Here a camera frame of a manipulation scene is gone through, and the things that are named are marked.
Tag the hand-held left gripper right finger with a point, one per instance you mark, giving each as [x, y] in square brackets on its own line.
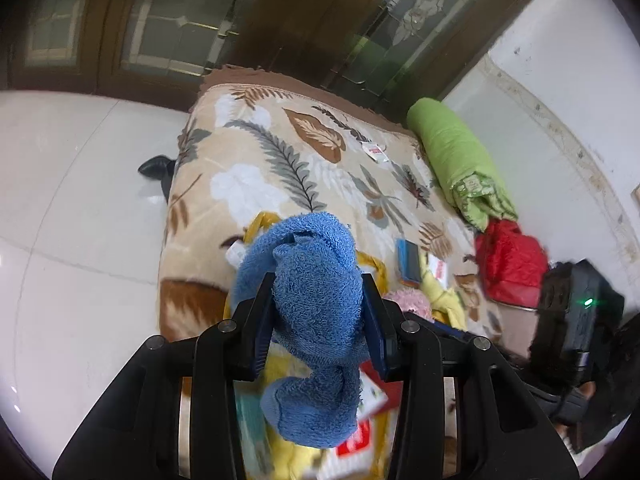
[375, 325]

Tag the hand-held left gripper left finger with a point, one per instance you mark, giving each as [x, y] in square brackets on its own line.
[262, 330]

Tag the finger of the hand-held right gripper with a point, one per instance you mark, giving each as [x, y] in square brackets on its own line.
[440, 324]

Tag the blue towel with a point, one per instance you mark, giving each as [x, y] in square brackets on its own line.
[315, 300]

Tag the teal tube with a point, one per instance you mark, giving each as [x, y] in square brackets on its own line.
[247, 420]

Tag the white packet with red label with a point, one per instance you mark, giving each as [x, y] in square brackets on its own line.
[356, 437]

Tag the yellow cloth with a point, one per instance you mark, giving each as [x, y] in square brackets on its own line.
[442, 300]

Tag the pink fluffy cloth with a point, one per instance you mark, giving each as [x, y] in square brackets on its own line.
[410, 302]

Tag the small white and red packet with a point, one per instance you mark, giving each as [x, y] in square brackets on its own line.
[439, 269]

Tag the red cloth bag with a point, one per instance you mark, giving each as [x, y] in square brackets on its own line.
[510, 260]

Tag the small white red sachet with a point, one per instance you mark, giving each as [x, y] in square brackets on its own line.
[375, 152]

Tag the folded green blanket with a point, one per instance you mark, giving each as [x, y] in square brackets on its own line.
[450, 150]

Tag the black shoe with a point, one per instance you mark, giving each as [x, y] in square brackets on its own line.
[155, 166]

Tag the leaf print blanket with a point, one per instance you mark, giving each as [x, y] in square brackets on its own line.
[280, 125]

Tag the wooden cabinet with glass doors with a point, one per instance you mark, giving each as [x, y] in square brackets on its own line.
[280, 15]

